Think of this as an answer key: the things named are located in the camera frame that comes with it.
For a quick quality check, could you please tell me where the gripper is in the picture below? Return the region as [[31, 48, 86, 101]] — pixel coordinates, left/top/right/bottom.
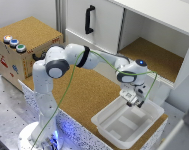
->
[[119, 83, 147, 105]]

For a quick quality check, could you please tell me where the white plastic box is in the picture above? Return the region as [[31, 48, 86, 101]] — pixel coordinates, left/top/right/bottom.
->
[[90, 95, 166, 150]]

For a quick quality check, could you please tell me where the wooden drawer box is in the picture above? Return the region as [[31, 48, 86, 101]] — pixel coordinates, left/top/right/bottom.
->
[[0, 16, 65, 92]]

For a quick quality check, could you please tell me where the white sliding door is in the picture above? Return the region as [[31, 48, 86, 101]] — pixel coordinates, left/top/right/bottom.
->
[[65, 0, 125, 55]]

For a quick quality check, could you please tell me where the white cabinet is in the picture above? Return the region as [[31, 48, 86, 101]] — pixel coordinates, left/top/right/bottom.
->
[[64, 0, 189, 108]]

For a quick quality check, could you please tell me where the green button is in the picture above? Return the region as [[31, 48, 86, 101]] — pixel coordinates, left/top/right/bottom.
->
[[15, 43, 28, 54]]

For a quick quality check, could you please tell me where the blue button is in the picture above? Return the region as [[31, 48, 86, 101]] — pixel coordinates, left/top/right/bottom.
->
[[8, 38, 20, 48]]

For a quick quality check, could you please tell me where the red button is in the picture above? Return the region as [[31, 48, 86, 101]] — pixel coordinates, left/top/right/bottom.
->
[[2, 34, 14, 44]]

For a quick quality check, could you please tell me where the green cable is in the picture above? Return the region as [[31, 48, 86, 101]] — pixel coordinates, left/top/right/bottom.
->
[[29, 49, 159, 150]]

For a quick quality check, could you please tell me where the black door handle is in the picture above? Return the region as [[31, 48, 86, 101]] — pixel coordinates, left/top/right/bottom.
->
[[84, 4, 96, 35]]

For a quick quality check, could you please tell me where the black drawer handle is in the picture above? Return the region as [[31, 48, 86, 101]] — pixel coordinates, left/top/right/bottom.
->
[[31, 52, 48, 63]]

